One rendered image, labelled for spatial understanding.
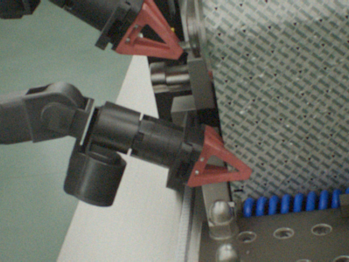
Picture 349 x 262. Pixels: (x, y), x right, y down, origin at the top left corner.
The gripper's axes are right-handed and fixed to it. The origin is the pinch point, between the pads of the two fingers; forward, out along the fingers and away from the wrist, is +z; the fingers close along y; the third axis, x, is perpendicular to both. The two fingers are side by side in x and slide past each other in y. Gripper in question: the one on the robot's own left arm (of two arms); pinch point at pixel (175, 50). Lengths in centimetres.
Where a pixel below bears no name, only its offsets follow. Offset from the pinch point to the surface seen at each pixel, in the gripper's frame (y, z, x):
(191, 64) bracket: -2.0, 3.1, -1.2
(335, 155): 5.6, 23.3, 0.9
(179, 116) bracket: -2.0, 5.7, -8.4
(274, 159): 5.5, 17.3, -3.8
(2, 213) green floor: -182, 0, -163
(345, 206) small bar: 11.7, 25.7, -1.9
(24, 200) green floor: -191, 6, -158
